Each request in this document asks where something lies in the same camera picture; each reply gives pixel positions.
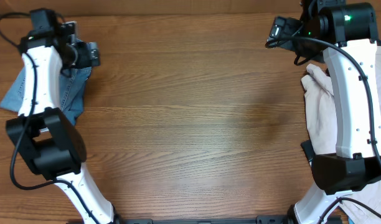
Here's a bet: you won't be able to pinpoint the brown cardboard backboard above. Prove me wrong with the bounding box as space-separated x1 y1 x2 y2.
0 0 381 19

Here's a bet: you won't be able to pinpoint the beige cloth garment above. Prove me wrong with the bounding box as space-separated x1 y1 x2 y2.
301 47 381 214

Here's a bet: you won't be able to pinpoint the light blue denim jeans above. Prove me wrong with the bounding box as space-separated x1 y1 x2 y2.
0 46 92 124

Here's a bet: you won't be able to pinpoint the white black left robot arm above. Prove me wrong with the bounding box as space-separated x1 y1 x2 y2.
6 8 122 223

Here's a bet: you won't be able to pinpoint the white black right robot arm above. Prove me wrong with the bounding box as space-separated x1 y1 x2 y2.
256 1 381 223

